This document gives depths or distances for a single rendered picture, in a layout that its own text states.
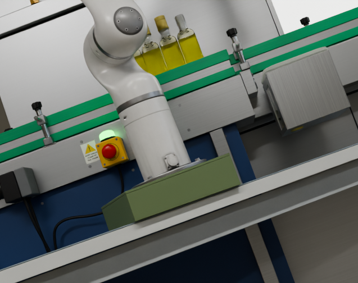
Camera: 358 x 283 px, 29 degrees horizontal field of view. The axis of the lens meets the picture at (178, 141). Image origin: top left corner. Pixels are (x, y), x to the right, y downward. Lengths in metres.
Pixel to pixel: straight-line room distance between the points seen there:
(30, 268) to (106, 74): 0.52
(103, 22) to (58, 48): 0.78
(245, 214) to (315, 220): 0.65
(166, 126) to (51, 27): 0.90
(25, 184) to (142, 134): 0.48
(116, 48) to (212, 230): 0.47
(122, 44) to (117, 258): 0.48
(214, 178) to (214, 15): 0.86
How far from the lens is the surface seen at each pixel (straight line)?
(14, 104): 2.38
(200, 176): 1.54
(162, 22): 2.16
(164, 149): 1.58
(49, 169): 2.01
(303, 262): 2.26
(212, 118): 1.95
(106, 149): 1.88
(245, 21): 2.29
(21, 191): 1.95
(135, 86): 1.61
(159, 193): 1.50
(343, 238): 2.27
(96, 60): 1.70
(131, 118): 1.61
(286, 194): 1.68
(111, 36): 1.60
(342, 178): 1.76
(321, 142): 2.27
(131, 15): 1.61
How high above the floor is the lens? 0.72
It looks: 6 degrees up
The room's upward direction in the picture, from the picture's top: 20 degrees counter-clockwise
